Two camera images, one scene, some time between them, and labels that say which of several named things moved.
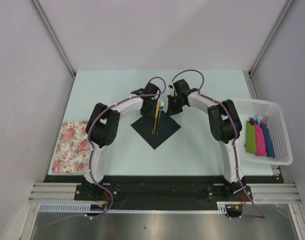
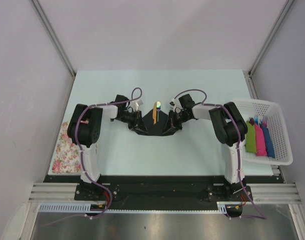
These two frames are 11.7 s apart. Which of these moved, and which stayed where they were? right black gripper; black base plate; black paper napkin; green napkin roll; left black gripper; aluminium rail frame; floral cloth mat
Moved: left black gripper; right black gripper; black paper napkin
Stayed: aluminium rail frame; green napkin roll; floral cloth mat; black base plate
